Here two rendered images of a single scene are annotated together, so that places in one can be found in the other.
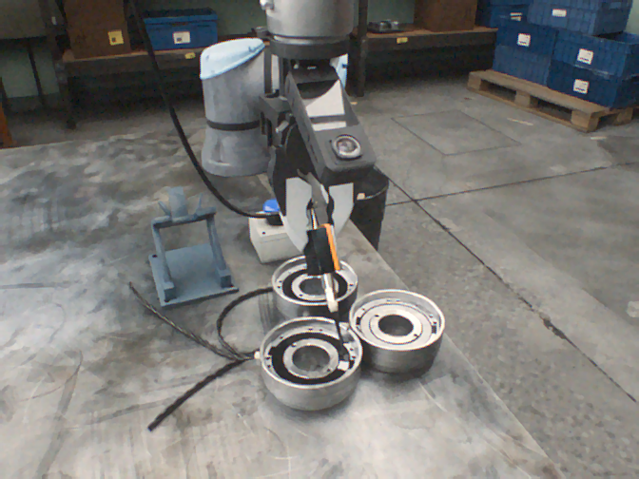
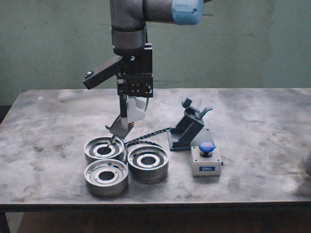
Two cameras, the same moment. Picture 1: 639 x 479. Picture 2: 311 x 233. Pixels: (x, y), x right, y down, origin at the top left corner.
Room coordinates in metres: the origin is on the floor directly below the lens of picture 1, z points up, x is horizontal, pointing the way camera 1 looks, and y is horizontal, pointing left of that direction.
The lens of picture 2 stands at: (0.83, -0.77, 1.45)
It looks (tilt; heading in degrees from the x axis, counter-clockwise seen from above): 31 degrees down; 109
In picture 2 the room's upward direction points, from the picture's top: straight up
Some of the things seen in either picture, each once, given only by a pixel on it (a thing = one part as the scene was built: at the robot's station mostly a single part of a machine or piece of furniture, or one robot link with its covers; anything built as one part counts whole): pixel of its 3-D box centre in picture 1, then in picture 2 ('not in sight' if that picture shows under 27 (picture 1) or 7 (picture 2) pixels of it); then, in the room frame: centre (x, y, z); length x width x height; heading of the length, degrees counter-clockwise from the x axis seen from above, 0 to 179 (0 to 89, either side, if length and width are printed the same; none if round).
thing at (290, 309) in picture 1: (315, 291); (148, 163); (0.53, 0.01, 0.82); 0.10 x 0.10 x 0.04
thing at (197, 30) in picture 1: (179, 28); not in sight; (4.01, 1.01, 0.56); 0.52 x 0.38 x 0.22; 107
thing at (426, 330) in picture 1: (395, 331); (106, 178); (0.46, -0.08, 0.82); 0.08 x 0.08 x 0.02
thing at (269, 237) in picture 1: (278, 231); (207, 160); (0.68, 0.06, 0.82); 0.08 x 0.07 x 0.05; 20
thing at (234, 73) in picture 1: (237, 78); not in sight; (1.00, 0.15, 0.97); 0.13 x 0.12 x 0.14; 92
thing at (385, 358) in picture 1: (395, 331); (106, 178); (0.46, -0.08, 0.82); 0.10 x 0.10 x 0.04
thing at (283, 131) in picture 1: (307, 101); (133, 70); (0.50, 0.01, 1.07); 0.09 x 0.08 x 0.12; 23
